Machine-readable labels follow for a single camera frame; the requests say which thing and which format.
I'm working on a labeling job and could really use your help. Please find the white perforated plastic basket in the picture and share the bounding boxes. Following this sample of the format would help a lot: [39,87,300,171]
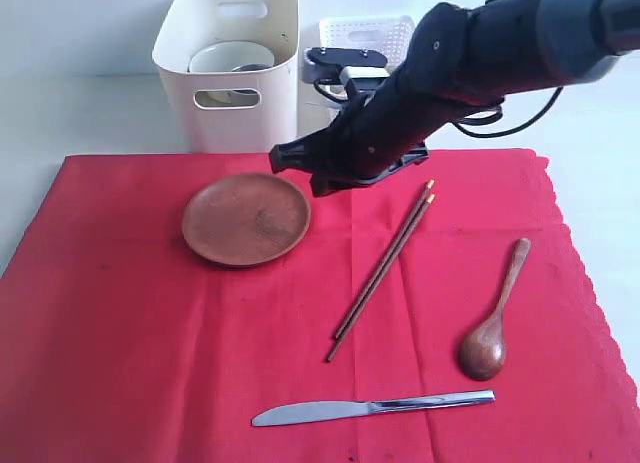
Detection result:
[318,15,415,71]

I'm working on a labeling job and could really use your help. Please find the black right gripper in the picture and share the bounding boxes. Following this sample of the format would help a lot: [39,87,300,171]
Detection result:
[269,77,465,198]

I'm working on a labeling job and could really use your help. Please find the cream plastic bin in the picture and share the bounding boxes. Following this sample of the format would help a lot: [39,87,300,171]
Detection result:
[152,0,299,153]

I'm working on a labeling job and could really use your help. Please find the stainless steel cup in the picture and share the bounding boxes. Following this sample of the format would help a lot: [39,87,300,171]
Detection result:
[233,63,271,94]

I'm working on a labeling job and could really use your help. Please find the red table cloth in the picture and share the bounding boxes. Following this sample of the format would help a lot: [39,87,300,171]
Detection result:
[1,149,639,462]

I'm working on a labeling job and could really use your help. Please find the pale green ceramic bowl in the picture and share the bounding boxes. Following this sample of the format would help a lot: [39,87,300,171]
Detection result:
[188,40,276,105]

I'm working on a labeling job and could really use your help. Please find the wooden chopstick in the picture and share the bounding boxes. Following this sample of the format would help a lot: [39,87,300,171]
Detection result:
[334,179,435,340]
[326,194,435,363]

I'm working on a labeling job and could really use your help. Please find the silver table knife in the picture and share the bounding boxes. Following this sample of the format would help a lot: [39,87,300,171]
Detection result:
[251,390,495,427]

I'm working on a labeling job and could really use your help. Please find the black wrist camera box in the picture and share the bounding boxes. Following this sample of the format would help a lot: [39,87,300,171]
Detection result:
[301,47,388,85]

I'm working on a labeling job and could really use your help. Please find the wooden spoon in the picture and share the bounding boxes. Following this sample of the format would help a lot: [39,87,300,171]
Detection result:
[457,238,531,381]

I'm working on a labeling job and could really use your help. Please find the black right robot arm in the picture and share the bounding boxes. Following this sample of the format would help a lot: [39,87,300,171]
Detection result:
[269,0,639,196]

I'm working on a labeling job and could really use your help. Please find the brown wooden plate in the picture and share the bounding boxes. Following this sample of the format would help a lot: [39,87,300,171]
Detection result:
[181,172,311,267]

